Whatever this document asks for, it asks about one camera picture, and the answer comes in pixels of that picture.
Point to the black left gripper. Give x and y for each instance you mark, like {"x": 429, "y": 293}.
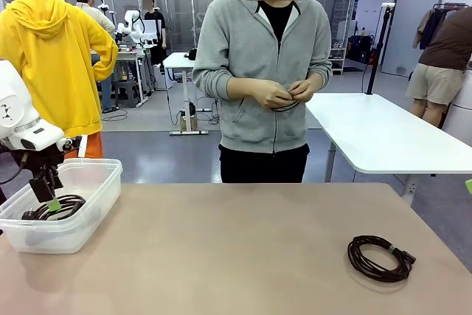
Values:
{"x": 38, "y": 160}

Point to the person's right forearm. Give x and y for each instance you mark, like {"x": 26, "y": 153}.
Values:
{"x": 221, "y": 86}

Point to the person's left forearm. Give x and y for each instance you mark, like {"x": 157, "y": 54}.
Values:
{"x": 321, "y": 77}

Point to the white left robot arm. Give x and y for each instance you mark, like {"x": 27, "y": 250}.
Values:
{"x": 11, "y": 108}

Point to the person's left hand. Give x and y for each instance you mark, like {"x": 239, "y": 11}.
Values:
{"x": 306, "y": 90}

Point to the person's right hand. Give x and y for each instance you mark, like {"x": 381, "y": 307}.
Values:
{"x": 269, "y": 93}

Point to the clear plastic storage bin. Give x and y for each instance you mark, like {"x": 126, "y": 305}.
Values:
{"x": 92, "y": 197}

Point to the white rounded cabinet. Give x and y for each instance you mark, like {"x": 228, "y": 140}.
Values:
{"x": 461, "y": 116}

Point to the white table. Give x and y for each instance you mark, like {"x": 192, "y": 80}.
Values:
{"x": 398, "y": 134}

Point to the gray step stool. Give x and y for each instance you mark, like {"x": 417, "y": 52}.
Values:
{"x": 127, "y": 93}

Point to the mannequin in yellow hoodie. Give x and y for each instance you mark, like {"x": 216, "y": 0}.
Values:
{"x": 55, "y": 53}

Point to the man in brown shirt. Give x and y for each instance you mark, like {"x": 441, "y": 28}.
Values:
{"x": 446, "y": 42}

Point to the white workbench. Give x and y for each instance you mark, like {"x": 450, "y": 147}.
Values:
{"x": 127, "y": 55}

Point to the clothes rack with garments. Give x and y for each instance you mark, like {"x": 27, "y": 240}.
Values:
{"x": 431, "y": 27}

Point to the black equipment bag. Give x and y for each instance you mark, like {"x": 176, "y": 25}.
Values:
{"x": 359, "y": 47}

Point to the white standing desk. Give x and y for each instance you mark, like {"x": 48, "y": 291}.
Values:
{"x": 180, "y": 62}

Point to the wooden shoe rack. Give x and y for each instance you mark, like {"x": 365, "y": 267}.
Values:
{"x": 338, "y": 60}

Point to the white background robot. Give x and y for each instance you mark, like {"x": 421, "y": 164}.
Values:
{"x": 131, "y": 20}

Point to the black cap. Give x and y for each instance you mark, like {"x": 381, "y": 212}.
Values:
{"x": 191, "y": 55}

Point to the person in black shirt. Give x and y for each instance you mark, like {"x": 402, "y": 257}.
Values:
{"x": 155, "y": 20}

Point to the person in gray hoodie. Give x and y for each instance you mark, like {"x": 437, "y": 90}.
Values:
{"x": 258, "y": 53}

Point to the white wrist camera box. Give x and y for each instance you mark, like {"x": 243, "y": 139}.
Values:
{"x": 83, "y": 145}

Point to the black camera pole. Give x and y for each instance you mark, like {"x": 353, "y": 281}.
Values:
{"x": 379, "y": 45}

